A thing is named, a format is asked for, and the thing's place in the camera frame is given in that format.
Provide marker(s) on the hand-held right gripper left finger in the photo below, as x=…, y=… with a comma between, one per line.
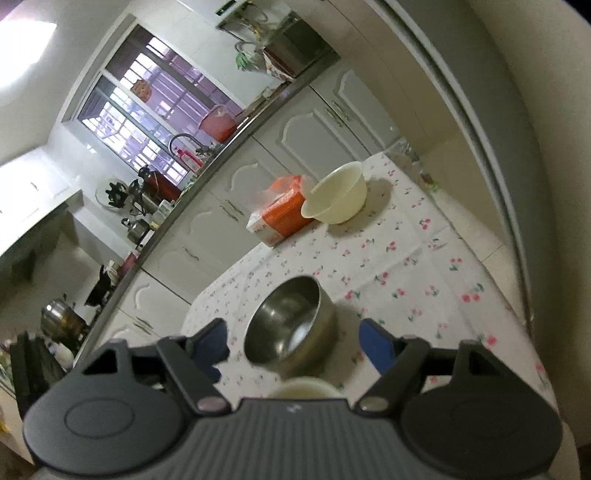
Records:
x=210, y=341

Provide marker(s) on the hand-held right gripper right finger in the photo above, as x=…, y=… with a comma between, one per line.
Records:
x=374, y=346

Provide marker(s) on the stainless steel bowl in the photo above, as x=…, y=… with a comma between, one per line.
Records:
x=286, y=323

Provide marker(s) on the cream plastic bowl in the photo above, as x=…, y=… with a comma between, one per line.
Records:
x=302, y=390
x=337, y=203

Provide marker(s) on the floral tablecloth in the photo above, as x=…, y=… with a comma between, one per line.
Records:
x=392, y=258

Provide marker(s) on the black wok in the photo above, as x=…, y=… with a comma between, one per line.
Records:
x=101, y=288

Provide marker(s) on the steel kettle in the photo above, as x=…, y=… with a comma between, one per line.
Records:
x=137, y=230

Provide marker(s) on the orange tissue pack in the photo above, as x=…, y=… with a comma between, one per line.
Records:
x=281, y=221

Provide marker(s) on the steel stock pot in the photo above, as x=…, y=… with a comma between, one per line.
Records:
x=60, y=318

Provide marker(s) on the steel flask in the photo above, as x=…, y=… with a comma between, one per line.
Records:
x=145, y=201

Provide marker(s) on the red thermos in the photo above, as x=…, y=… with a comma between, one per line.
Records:
x=159, y=184

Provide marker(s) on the steel kitchen countertop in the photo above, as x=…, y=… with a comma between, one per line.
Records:
x=210, y=168

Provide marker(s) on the black ribbed object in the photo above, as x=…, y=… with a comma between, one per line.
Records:
x=34, y=364

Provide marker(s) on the black kitchen gadget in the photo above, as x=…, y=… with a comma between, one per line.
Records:
x=115, y=191

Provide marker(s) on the clear glass jar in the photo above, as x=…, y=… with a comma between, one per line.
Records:
x=408, y=159

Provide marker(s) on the grey range hood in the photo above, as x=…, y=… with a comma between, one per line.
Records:
x=27, y=249

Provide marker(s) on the steel sink faucet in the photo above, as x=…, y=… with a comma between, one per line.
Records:
x=184, y=134

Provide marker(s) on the pink plastic container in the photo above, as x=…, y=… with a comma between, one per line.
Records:
x=219, y=124

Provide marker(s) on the white base cabinets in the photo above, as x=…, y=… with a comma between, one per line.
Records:
x=300, y=134

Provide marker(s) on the barred kitchen window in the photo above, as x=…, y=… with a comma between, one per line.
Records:
x=138, y=115

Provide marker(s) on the grey sliding door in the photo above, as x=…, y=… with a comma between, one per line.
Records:
x=461, y=115

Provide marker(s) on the steel box appliance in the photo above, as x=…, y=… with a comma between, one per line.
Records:
x=300, y=41

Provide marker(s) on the ceiling light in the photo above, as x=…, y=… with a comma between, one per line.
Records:
x=23, y=55

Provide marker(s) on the white wall cabinets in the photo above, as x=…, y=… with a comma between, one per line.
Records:
x=27, y=184

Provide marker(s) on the wall-mounted steel rack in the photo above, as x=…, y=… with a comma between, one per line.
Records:
x=240, y=21

